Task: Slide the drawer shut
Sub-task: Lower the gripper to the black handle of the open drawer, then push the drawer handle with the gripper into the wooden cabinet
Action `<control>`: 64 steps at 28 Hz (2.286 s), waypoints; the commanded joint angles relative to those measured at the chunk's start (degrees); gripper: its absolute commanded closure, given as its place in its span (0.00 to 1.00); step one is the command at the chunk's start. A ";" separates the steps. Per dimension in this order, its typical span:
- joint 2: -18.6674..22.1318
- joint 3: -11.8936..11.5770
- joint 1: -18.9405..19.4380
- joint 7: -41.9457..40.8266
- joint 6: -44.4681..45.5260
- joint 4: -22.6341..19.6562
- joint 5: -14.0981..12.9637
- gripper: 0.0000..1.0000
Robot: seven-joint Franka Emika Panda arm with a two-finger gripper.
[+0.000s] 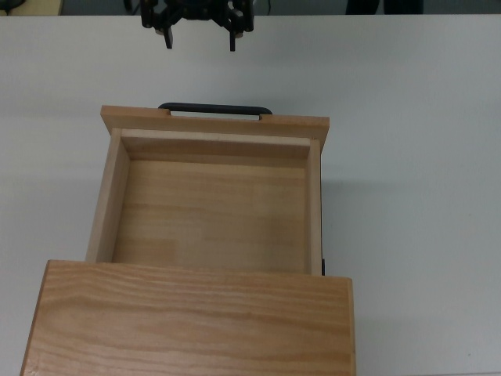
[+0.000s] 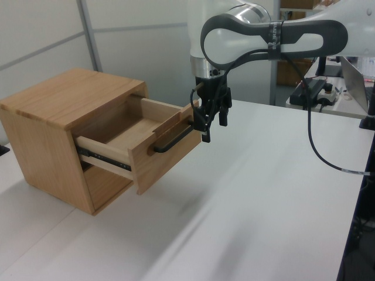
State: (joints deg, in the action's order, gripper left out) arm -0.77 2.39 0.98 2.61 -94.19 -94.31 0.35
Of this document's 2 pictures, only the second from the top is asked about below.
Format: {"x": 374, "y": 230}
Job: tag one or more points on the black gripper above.
{"x": 212, "y": 92}

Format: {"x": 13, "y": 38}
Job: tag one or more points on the wooden drawer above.
{"x": 159, "y": 167}

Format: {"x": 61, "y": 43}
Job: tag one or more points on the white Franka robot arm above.
{"x": 228, "y": 38}

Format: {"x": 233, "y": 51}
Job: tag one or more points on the brown cardboard box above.
{"x": 293, "y": 73}

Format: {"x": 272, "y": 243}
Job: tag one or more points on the black power box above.
{"x": 315, "y": 87}

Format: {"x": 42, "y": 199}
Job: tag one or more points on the emergency stop button box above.
{"x": 329, "y": 94}

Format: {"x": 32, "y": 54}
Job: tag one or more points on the black monitor stand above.
{"x": 322, "y": 66}

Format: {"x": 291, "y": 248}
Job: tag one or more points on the small scissors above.
{"x": 339, "y": 89}

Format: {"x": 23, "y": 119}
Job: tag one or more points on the silver laptop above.
{"x": 354, "y": 80}

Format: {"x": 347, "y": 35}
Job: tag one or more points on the wooden cabinet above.
{"x": 44, "y": 99}

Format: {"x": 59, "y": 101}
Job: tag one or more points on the grey partition post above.
{"x": 92, "y": 35}

